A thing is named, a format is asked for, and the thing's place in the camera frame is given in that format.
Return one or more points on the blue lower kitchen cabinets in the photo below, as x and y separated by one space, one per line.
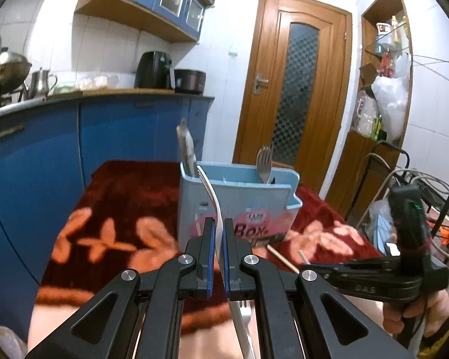
48 151

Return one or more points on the wok with steel lid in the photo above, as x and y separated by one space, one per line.
14 68

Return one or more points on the wooden corner shelf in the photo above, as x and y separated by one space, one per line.
367 156

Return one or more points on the light blue utensil box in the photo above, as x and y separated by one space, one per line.
261 213

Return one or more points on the wooden chopstick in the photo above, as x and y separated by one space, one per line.
303 257
283 259

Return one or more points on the grey spork in box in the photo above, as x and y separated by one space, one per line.
264 163

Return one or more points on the silver door handle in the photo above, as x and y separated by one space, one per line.
259 82

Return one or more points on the wooden cutting board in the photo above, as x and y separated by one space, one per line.
107 92

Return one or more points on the black air fryer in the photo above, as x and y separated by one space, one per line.
154 71

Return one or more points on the steel fork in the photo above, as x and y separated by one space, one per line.
241 311

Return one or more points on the steel kettle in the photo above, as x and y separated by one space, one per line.
42 82

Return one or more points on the blue upper glass cabinet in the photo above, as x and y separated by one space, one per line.
149 0

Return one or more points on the dark rice cooker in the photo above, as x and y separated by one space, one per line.
189 81

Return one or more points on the person right hand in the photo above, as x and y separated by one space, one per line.
435 306

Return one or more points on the wooden door with glass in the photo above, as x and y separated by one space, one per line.
304 48

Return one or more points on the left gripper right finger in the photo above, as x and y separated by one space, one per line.
237 284

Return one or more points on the white plastic bag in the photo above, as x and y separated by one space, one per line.
391 94

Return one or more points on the red floral table blanket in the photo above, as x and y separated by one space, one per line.
128 218

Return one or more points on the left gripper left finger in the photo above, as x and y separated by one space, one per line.
197 264

